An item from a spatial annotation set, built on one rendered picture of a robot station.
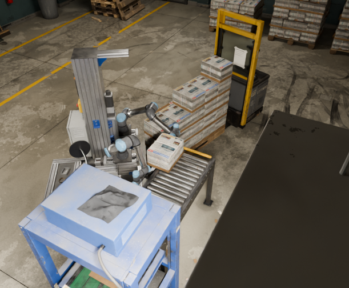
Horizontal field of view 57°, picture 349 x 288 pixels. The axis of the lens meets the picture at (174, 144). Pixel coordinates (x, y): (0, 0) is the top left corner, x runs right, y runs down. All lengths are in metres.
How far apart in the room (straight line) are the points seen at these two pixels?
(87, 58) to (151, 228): 1.83
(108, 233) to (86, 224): 0.16
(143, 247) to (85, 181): 0.63
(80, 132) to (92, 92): 0.52
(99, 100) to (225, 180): 2.20
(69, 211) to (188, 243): 2.13
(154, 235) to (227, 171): 2.77
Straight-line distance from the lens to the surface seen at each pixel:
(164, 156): 3.56
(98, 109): 3.68
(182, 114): 4.51
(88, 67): 3.42
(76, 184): 2.41
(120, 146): 3.32
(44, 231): 2.48
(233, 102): 5.73
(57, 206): 2.32
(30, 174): 5.24
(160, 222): 2.36
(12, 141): 5.95
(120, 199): 2.22
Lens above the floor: 3.47
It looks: 41 degrees down
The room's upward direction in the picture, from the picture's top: straight up
